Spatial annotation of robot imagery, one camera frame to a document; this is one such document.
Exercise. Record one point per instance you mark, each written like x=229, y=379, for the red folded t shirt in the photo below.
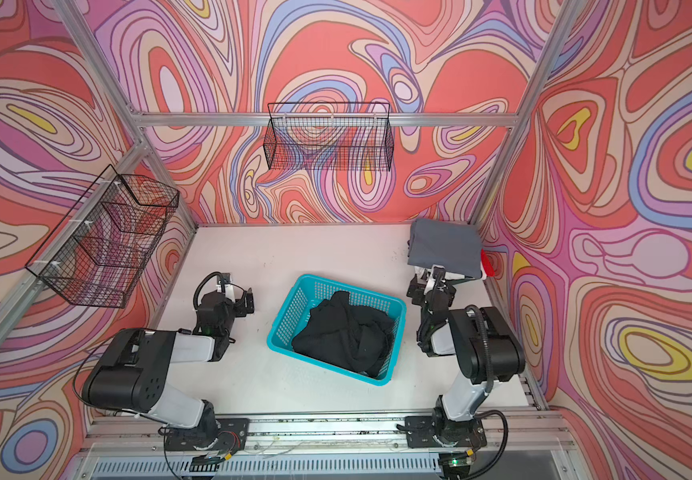
x=488, y=267

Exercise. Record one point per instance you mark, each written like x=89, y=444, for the black wire basket back wall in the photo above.
x=326, y=136

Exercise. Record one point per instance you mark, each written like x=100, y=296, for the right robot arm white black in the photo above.
x=485, y=348

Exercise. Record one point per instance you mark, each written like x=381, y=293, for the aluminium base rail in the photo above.
x=527, y=445

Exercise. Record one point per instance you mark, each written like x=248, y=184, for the black t shirt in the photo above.
x=352, y=337

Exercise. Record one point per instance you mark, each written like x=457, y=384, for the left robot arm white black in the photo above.
x=131, y=375

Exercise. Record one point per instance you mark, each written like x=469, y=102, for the black wire basket wall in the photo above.
x=326, y=136
x=118, y=222

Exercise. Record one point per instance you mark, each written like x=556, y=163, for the teal plastic basket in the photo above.
x=308, y=292

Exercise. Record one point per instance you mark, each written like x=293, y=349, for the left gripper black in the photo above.
x=238, y=304

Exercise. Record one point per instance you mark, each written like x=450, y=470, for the black wire basket left wall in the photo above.
x=118, y=222

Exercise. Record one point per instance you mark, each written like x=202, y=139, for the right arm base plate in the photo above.
x=436, y=432

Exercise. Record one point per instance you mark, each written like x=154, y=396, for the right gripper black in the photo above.
x=418, y=289

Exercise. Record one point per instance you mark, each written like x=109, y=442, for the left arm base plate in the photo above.
x=229, y=435

